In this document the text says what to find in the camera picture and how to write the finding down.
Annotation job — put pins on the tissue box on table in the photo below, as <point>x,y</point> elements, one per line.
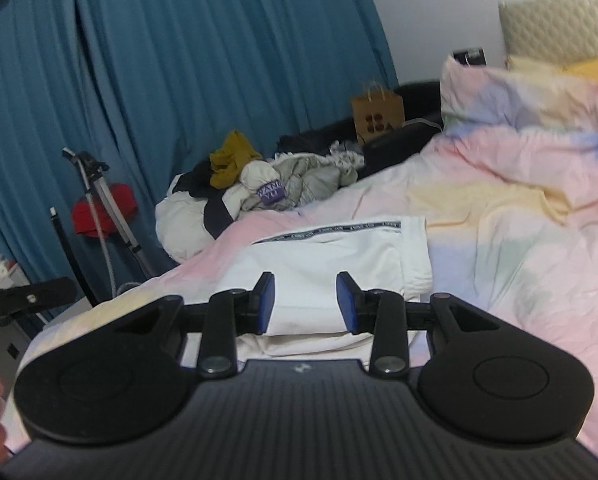
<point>6,266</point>

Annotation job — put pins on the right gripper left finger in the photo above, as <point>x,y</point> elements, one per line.
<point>227,315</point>

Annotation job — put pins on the garment steamer on stand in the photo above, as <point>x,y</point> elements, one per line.
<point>111,208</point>

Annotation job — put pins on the beige quilted headboard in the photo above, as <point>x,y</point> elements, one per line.
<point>550,31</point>

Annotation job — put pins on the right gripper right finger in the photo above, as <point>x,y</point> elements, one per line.
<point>382,314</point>

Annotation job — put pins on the white sweatpants with striped band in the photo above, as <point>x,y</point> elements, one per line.
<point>380,253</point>

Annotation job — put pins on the black garment on pile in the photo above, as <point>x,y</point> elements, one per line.
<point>216,217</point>

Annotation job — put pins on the red cloth on chair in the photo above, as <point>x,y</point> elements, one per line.
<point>83,221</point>

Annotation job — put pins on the blue curtain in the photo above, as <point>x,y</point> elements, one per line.
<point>152,86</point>

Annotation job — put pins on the black bedside armchair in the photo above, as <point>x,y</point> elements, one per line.
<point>423,120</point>

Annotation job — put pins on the mustard yellow garment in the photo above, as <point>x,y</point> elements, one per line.
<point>230,159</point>

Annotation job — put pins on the grey jacket with purple label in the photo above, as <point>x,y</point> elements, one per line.
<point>294,180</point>

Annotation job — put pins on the brown paper shopping bag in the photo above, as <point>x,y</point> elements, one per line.
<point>376,111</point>

